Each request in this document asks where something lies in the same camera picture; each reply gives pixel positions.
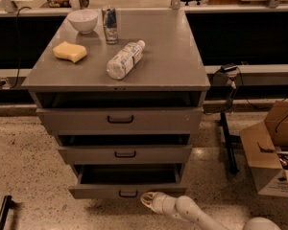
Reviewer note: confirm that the grey drawer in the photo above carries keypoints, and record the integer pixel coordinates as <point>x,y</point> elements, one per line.
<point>114,155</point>
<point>108,121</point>
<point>126,180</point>

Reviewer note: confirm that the grey bottom drawer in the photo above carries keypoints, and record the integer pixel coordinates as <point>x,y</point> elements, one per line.
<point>126,180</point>

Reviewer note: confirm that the grey top drawer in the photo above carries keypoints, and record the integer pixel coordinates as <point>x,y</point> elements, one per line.
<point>108,121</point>

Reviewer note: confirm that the black stand leg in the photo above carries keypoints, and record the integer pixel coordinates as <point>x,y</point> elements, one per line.
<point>224,123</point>

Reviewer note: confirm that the grey drawer cabinet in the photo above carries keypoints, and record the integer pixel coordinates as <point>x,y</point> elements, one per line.
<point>170,74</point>

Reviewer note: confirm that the black bar on floor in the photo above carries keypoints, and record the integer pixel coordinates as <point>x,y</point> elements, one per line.
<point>7,204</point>

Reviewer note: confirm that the open cardboard box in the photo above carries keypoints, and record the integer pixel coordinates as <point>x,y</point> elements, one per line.
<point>266,148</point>

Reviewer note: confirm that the blue silver energy drink can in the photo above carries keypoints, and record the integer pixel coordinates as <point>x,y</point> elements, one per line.
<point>110,24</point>

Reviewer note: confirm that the white bowl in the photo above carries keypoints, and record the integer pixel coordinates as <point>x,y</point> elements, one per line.
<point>83,21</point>

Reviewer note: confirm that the grey middle drawer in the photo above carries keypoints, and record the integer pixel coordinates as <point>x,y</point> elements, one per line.
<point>114,155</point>

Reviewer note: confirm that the clear plastic water bottle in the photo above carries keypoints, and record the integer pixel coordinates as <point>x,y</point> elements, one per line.
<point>121,64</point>

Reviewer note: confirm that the yellow sponge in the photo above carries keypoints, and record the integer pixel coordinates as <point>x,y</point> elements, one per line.
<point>71,52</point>

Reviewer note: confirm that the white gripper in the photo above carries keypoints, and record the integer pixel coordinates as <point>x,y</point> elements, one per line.
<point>158,202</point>

